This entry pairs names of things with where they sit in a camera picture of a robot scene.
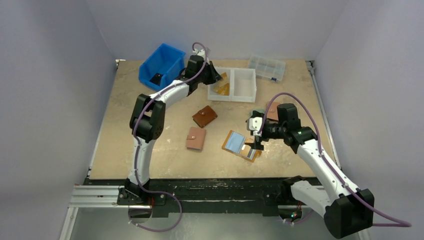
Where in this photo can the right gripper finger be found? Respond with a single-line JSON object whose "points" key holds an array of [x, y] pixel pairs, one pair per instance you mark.
{"points": [[255, 118], [257, 145]]}

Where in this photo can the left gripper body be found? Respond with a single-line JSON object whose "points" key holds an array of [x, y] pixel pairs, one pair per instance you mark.
{"points": [[205, 76]]}

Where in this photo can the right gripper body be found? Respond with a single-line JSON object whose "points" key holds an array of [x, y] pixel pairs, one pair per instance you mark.
{"points": [[259, 139]]}

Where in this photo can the gold card with stripe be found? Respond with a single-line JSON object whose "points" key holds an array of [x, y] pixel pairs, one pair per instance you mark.
{"points": [[248, 153]]}

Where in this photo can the gold VIP card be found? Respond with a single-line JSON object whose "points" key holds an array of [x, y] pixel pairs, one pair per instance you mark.
{"points": [[222, 89]]}

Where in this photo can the orange card holder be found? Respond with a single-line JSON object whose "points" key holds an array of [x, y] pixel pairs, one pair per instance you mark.
{"points": [[247, 141]]}

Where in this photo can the black card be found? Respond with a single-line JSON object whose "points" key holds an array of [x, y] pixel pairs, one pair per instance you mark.
{"points": [[156, 79]]}

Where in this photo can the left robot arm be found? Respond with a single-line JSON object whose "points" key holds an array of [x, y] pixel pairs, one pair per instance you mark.
{"points": [[144, 140]]}

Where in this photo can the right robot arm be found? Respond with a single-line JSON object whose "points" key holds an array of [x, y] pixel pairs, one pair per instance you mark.
{"points": [[341, 203]]}

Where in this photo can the green card holder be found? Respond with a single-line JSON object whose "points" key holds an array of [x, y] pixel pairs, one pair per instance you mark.
{"points": [[260, 111]]}

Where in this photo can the salmon card holder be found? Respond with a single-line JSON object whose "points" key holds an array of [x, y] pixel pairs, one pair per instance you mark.
{"points": [[272, 113]]}

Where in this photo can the brown leather card holder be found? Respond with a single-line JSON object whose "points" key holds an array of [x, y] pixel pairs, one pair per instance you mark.
{"points": [[204, 116]]}

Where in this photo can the pink card holder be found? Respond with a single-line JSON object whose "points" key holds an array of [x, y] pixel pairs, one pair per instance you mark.
{"points": [[195, 138]]}

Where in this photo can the white two-compartment tray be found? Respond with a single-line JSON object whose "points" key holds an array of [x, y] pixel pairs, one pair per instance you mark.
{"points": [[242, 85]]}

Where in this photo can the blue plastic bin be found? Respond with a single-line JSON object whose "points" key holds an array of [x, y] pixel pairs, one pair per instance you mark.
{"points": [[166, 60]]}

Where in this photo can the clear plastic organizer box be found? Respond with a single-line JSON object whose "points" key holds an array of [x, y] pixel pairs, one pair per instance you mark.
{"points": [[267, 68]]}

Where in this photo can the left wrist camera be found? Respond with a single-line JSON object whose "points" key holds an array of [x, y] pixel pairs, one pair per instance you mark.
{"points": [[203, 52]]}

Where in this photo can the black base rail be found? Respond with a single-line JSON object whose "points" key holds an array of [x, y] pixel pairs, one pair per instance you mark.
{"points": [[267, 196]]}

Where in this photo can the blue handled pliers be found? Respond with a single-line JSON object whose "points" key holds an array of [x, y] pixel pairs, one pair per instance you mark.
{"points": [[154, 116]]}

